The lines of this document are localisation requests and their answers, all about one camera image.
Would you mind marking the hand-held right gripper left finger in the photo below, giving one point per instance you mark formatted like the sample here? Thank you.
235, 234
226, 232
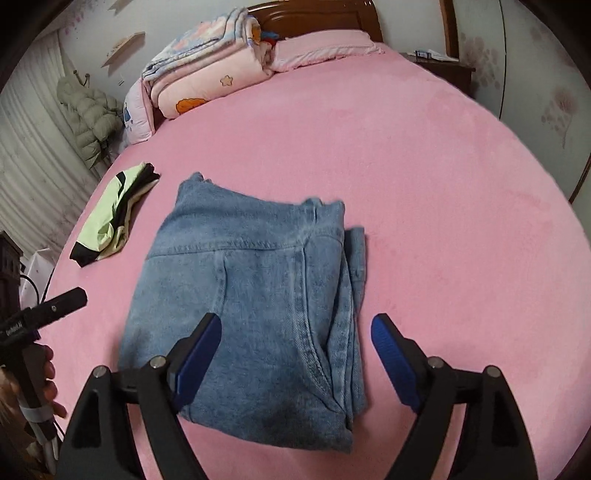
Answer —
198, 355

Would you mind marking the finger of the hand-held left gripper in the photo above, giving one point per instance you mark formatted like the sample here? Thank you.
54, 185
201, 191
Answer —
64, 302

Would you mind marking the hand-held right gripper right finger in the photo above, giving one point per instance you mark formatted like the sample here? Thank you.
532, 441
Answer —
395, 360

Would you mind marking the blue denim jacket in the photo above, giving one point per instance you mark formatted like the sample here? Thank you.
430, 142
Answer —
258, 286

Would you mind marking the folded green and black clothes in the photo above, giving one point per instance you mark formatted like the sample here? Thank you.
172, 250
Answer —
104, 217

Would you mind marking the person's left hand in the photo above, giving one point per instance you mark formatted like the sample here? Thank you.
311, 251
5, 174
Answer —
48, 383

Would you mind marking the white box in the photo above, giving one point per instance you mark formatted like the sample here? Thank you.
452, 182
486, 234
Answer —
39, 270

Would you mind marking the dark wooden furniture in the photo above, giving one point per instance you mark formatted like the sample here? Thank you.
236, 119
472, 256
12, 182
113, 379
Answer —
9, 267

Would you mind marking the white curtain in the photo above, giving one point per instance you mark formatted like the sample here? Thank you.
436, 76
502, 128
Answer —
32, 161

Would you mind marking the pink bed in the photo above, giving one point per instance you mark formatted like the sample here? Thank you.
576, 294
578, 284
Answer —
438, 207

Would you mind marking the grey-green puffer jacket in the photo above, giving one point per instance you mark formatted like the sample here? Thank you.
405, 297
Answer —
90, 120

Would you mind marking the pink cartoon print pillow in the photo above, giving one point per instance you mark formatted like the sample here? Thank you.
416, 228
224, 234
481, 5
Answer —
136, 115

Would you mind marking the folded pink printed quilt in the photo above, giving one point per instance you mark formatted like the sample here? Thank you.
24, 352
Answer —
207, 69

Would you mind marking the dark wooden nightstand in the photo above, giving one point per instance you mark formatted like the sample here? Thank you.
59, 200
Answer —
448, 74

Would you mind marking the papers on nightstand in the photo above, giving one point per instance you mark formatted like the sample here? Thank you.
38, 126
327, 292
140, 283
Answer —
434, 55

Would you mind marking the white floral wardrobe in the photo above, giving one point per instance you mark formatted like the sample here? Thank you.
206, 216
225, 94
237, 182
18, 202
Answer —
531, 69

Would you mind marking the brown wooden headboard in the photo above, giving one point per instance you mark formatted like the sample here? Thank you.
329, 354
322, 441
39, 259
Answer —
323, 14

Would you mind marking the wooden wall shelf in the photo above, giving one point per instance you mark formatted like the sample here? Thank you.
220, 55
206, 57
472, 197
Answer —
122, 48

